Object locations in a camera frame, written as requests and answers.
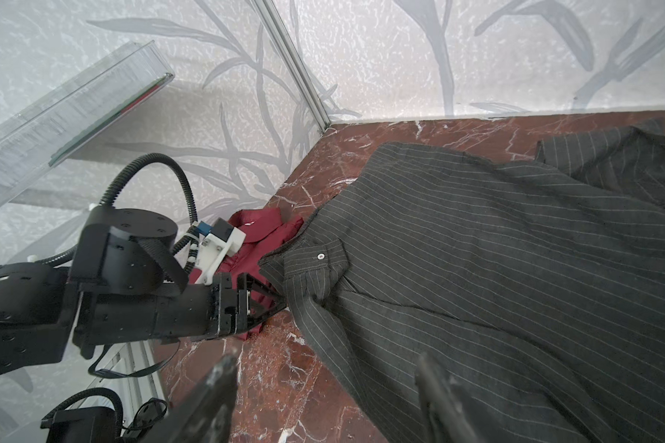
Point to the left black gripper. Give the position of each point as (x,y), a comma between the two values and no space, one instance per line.
(241,307)

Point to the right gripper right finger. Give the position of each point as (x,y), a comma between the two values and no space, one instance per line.
(448,411)

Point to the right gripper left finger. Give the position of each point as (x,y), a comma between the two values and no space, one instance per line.
(206,415)

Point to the dark grey striped shirt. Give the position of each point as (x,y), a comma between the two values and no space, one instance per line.
(538,285)

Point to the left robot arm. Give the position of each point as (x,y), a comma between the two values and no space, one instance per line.
(124,284)

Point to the maroon folded shirt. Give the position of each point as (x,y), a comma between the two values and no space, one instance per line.
(265,231)

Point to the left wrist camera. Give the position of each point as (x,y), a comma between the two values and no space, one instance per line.
(219,241)

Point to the clear plastic wall bin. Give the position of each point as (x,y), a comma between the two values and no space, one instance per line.
(47,132)

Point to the aluminium cage frame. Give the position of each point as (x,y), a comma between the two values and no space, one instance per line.
(282,41)

